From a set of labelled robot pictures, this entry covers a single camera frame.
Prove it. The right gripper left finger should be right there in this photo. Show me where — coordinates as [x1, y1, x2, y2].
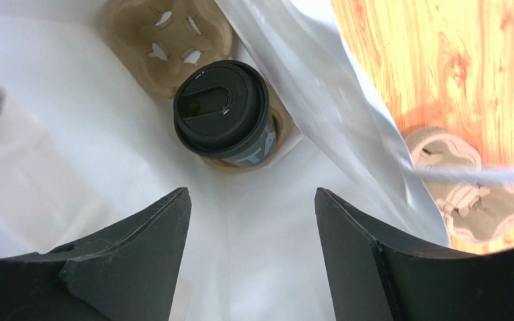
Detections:
[0, 188, 191, 320]

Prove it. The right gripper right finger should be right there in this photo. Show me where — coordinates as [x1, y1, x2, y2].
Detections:
[315, 188, 514, 320]

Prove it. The white paper bag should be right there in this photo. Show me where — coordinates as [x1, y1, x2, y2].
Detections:
[0, 0, 514, 321]

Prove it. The single black coffee cup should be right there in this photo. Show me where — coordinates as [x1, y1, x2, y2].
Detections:
[204, 119, 278, 169]

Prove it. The cardboard cup carrier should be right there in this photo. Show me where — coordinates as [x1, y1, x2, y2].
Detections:
[105, 1, 292, 173]
[405, 126, 514, 246]

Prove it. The black cup lid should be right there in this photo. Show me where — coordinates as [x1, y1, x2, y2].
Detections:
[173, 60, 272, 160]

